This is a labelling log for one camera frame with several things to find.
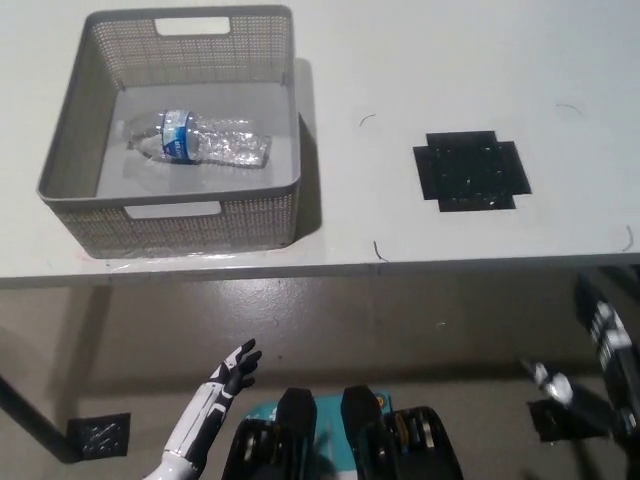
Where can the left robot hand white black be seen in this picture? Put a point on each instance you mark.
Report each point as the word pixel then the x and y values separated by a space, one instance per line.
pixel 205 415

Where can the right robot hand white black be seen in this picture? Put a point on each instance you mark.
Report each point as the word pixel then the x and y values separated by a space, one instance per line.
pixel 612 350

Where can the clear plastic water bottle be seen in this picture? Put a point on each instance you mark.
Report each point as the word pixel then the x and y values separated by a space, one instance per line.
pixel 220 145

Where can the black robot body block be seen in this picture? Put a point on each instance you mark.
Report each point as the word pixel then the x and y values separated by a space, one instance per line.
pixel 295 425
pixel 362 425

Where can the black teal robot legs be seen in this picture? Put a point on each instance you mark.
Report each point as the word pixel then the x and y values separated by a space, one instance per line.
pixel 327 435

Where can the clear tape strip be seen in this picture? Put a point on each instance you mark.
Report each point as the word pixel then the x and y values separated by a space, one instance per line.
pixel 160 260

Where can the dark metal table leg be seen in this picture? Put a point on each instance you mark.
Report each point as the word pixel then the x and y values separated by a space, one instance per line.
pixel 32 417

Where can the black tape patch on table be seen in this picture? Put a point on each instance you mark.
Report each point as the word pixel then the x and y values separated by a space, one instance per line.
pixel 470 170

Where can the grey perforated plastic basket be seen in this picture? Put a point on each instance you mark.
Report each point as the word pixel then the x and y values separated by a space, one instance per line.
pixel 80 150

